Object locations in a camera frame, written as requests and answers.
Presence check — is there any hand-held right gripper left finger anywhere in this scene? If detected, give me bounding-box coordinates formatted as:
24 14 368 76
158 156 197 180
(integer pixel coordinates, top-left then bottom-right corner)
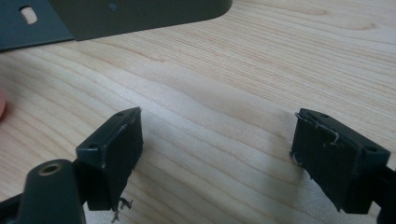
75 106 145 212

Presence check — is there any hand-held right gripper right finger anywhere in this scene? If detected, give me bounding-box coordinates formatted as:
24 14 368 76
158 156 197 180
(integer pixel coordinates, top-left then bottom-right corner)
290 107 391 215

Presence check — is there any black metal corner rack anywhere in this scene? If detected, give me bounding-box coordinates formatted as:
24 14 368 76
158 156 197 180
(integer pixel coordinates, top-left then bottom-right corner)
0 0 233 52

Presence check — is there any pink bottle with blue cap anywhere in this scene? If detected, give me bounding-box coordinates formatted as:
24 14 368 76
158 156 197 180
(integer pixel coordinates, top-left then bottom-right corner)
0 88 7 119

